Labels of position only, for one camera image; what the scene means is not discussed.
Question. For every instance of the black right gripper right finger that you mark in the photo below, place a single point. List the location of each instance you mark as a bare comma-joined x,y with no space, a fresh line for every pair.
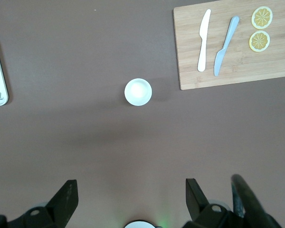
199,209

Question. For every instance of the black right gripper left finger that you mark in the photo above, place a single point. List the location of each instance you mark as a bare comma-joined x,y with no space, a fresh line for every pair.
61,204

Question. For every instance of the white plastic cup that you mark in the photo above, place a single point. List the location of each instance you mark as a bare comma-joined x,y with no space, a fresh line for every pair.
138,92

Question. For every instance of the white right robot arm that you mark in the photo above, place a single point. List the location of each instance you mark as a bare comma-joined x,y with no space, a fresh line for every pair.
139,225

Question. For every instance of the wooden cutting board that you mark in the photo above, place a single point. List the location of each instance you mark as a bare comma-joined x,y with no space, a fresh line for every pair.
240,61

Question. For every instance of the grey plastic knife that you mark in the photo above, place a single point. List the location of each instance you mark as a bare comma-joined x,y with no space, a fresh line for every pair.
228,38

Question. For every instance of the white plastic knife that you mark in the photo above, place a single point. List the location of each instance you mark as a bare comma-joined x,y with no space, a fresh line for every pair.
203,35

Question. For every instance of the yellow lemon slice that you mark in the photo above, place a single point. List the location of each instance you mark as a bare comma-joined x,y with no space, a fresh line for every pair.
262,17
259,41

